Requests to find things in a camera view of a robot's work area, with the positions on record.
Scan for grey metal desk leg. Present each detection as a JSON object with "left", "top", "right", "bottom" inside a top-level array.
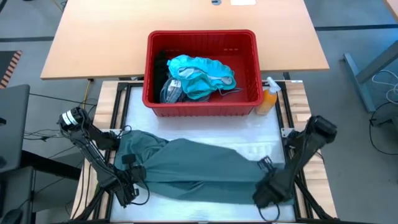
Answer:
[{"left": 343, "top": 39, "right": 398, "bottom": 113}]

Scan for striped hazard floor mat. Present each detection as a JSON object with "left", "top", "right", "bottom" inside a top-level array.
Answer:
[{"left": 0, "top": 50, "right": 23, "bottom": 89}]

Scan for grey striped garment with label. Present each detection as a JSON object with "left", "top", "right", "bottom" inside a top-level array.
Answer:
[{"left": 159, "top": 77, "right": 188, "bottom": 105}]

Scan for yellow cable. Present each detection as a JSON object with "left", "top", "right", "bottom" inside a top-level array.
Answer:
[{"left": 82, "top": 80, "right": 91, "bottom": 110}]

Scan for turquoise garment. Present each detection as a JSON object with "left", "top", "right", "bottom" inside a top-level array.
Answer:
[{"left": 167, "top": 54, "right": 238, "bottom": 101}]

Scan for grey-green trousers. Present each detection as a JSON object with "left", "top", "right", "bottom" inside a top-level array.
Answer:
[{"left": 114, "top": 129, "right": 295, "bottom": 207}]

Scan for black garment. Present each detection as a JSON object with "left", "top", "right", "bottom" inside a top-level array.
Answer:
[{"left": 154, "top": 50, "right": 170, "bottom": 102}]

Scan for black floor beam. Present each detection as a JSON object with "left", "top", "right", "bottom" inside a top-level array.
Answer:
[{"left": 19, "top": 150, "right": 83, "bottom": 182}]

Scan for red plastic laundry bin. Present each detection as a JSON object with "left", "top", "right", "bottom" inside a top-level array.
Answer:
[{"left": 142, "top": 29, "right": 265, "bottom": 118}]

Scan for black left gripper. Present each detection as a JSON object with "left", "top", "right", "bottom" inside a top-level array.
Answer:
[{"left": 113, "top": 153, "right": 147, "bottom": 208}]

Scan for black looped floor cable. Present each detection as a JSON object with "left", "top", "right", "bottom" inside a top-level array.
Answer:
[{"left": 369, "top": 101, "right": 398, "bottom": 156}]

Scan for long black floor cable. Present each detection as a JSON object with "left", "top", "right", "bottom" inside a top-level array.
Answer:
[{"left": 29, "top": 92, "right": 98, "bottom": 107}]

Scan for dark grey cabinet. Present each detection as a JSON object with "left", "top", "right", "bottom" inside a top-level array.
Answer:
[{"left": 0, "top": 84, "right": 31, "bottom": 174}]

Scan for white floor cable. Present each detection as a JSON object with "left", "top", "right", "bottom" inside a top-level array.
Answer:
[{"left": 371, "top": 69, "right": 398, "bottom": 105}]

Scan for orange spray bottle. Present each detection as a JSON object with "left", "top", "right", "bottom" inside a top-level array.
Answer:
[{"left": 255, "top": 76, "right": 282, "bottom": 116}]

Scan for tan wooden desk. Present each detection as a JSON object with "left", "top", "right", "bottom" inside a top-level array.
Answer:
[{"left": 40, "top": 0, "right": 330, "bottom": 80}]

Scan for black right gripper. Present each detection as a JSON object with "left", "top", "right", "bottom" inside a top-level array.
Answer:
[{"left": 252, "top": 156, "right": 292, "bottom": 208}]

